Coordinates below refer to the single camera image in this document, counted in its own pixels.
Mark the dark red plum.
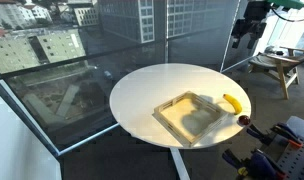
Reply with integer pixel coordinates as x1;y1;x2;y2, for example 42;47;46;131
237;114;252;127

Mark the window corner post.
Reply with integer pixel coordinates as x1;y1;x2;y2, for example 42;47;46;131
219;0;242;73

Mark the window mullion bar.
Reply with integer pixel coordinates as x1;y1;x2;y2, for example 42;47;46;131
163;0;170;65

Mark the wooden lounge chair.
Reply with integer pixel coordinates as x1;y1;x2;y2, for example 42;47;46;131
247;45;304;100

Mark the yellow banana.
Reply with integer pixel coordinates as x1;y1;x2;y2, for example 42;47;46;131
222;93;243;116

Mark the blue clamp with orange tips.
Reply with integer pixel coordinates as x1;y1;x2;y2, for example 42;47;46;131
246;122;304;150

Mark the black camera cable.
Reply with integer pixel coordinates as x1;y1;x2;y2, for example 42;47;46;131
270;6;304;23

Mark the white table leg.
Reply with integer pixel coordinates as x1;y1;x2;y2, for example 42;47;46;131
169;147;191;180

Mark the shallow wooden tray box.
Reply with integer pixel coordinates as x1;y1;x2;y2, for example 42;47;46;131
152;90;229;148

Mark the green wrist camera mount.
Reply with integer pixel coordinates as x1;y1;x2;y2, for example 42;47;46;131
266;0;304;10

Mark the perforated metal board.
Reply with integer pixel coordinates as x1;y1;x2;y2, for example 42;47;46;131
276;134;304;180

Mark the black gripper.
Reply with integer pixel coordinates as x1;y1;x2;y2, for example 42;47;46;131
231;1;271;50

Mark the blue black clamp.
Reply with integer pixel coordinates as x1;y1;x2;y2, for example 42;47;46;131
221;148;288;180

